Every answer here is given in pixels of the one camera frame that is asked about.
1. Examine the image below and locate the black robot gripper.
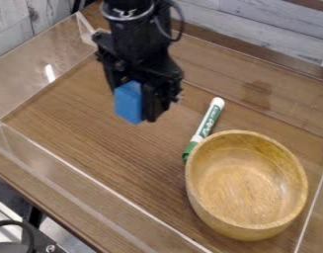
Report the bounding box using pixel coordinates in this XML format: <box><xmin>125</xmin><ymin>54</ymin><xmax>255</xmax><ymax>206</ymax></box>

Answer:
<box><xmin>92</xmin><ymin>13</ymin><xmax>183</xmax><ymax>123</ymax></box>

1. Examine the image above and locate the blue foam block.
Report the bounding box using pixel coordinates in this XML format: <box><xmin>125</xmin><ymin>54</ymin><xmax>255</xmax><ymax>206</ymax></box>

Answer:
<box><xmin>114</xmin><ymin>80</ymin><xmax>144</xmax><ymax>125</ymax></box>

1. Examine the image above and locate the green Expo marker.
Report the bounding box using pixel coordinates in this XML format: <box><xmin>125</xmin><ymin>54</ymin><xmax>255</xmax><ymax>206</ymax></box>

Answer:
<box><xmin>181</xmin><ymin>97</ymin><xmax>224</xmax><ymax>161</ymax></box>

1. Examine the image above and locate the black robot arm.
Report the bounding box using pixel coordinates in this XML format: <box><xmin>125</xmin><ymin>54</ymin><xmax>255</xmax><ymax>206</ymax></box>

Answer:
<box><xmin>90</xmin><ymin>0</ymin><xmax>183</xmax><ymax>125</ymax></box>

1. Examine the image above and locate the brown wooden bowl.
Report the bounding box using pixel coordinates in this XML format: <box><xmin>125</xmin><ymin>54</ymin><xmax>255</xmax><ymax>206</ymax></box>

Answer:
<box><xmin>184</xmin><ymin>129</ymin><xmax>308</xmax><ymax>241</ymax></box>

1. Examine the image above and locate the clear acrylic triangle bracket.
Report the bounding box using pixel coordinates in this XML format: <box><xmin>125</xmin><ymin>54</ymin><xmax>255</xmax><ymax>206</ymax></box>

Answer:
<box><xmin>74</xmin><ymin>12</ymin><xmax>105</xmax><ymax>46</ymax></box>

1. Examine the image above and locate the black cable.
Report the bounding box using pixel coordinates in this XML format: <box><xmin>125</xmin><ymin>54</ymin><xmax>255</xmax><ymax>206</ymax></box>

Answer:
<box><xmin>152</xmin><ymin>0</ymin><xmax>185</xmax><ymax>43</ymax></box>

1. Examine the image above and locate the clear acrylic enclosure wall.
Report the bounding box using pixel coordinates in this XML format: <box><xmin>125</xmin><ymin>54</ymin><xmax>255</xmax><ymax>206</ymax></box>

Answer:
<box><xmin>0</xmin><ymin>19</ymin><xmax>323</xmax><ymax>253</ymax></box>

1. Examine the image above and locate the black metal table frame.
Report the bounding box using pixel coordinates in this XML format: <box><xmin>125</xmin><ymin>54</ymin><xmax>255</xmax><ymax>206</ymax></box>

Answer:
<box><xmin>0</xmin><ymin>179</ymin><xmax>82</xmax><ymax>253</ymax></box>

